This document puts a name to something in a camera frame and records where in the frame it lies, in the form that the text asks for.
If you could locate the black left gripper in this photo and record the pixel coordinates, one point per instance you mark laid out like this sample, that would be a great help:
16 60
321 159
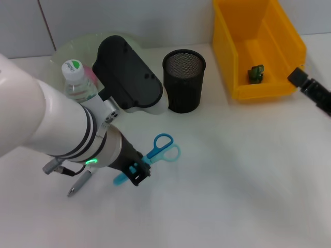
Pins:
126 157

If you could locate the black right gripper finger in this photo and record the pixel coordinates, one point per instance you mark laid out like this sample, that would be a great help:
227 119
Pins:
313 87

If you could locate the blue scissors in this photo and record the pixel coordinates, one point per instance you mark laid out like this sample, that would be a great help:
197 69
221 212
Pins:
163 149

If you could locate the green plastic scrap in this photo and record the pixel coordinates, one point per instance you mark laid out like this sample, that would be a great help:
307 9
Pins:
256 73

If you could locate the grey white ballpoint pen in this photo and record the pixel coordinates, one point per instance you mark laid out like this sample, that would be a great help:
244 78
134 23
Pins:
80 182

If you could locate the clear water bottle green label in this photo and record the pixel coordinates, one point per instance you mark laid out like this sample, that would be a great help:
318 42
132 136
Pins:
77 82

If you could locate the pink peach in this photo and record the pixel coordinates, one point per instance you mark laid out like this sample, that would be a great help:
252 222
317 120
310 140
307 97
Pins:
90 73

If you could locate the black mesh pen holder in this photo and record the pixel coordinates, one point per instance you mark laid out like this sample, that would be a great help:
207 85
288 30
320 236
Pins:
186 87

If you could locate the green glass fruit plate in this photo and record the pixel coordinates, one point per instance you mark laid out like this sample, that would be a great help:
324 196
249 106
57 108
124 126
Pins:
77 49

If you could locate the yellow plastic bin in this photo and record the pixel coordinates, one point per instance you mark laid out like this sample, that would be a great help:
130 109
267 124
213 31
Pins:
258 38

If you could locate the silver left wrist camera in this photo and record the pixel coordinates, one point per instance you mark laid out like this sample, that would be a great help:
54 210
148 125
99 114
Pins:
129 75

